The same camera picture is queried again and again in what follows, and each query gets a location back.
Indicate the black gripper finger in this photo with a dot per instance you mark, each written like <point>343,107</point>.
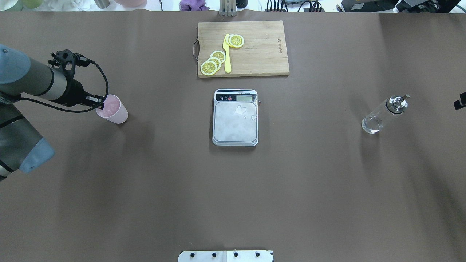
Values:
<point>461,103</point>

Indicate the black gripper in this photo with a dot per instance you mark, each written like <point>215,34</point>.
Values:
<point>75,92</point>

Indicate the pink plastic cup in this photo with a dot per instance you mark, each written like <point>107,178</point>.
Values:
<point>113,110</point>

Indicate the glass sauce bottle metal cap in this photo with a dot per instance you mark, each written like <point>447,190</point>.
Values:
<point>386,112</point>

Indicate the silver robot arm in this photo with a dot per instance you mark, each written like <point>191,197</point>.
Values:
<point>53,85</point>

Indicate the silver digital kitchen scale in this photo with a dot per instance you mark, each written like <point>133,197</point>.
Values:
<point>235,117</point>

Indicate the lemon slice hidden pair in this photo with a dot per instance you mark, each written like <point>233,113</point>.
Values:
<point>216,61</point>

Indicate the purple cloth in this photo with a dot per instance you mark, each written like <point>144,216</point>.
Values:
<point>193,5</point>

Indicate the yellow plastic knife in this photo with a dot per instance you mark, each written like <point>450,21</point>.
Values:
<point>227,63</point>

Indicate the lemon slice top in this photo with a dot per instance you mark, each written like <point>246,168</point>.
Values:
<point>235,41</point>

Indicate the black thermos bottle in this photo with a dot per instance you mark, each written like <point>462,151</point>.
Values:
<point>241,3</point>

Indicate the bamboo cutting board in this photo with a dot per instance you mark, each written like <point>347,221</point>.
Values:
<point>264,52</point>

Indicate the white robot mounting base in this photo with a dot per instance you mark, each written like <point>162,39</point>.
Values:
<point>227,256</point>

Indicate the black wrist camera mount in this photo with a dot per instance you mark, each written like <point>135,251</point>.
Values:
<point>66,61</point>

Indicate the aluminium frame post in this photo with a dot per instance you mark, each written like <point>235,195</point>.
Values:
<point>227,8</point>

